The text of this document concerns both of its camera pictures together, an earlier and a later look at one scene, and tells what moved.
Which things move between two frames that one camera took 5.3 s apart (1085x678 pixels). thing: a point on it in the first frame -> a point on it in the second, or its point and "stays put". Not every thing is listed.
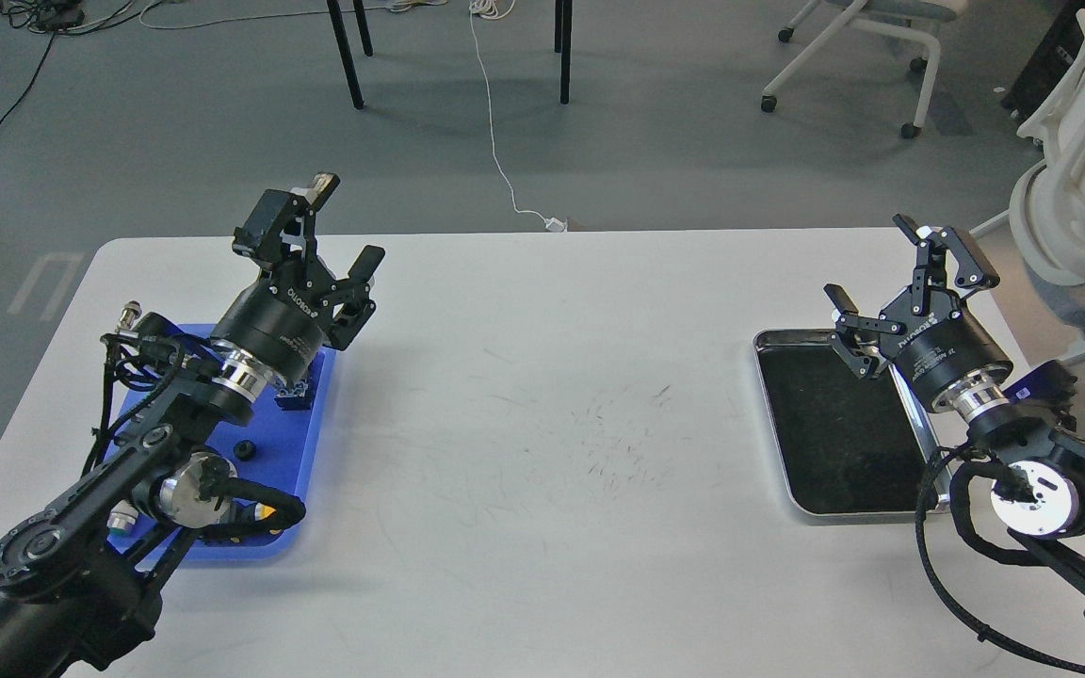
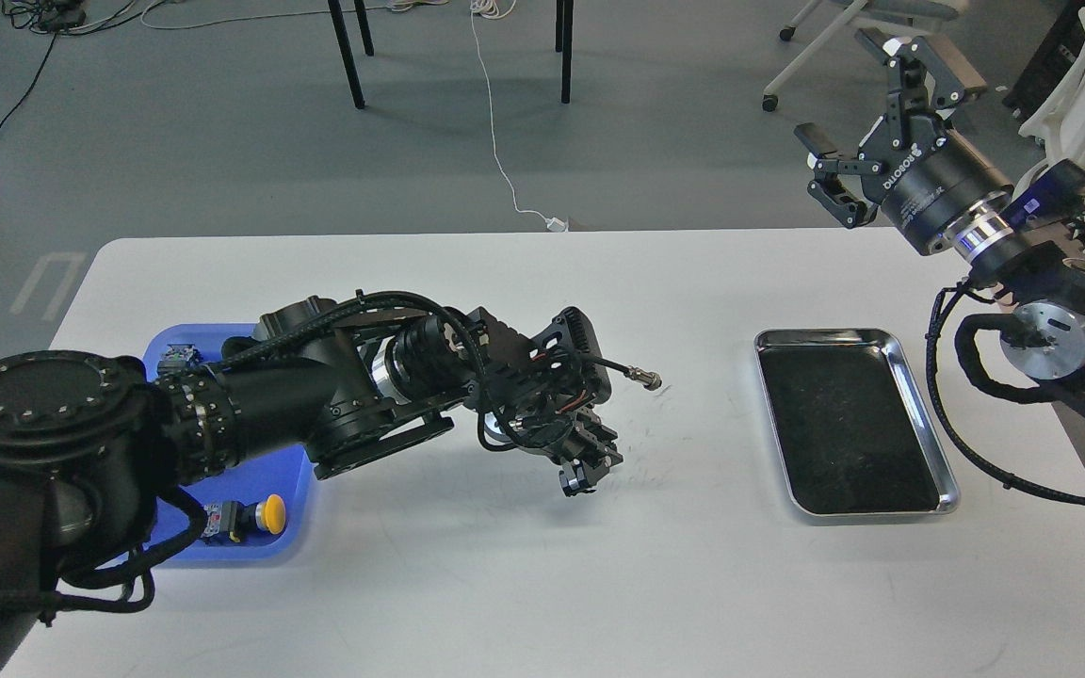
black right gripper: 925,330 -> 924,174
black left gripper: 283,320 -> 578,439
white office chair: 895,16 stays put
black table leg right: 563,23 stays put
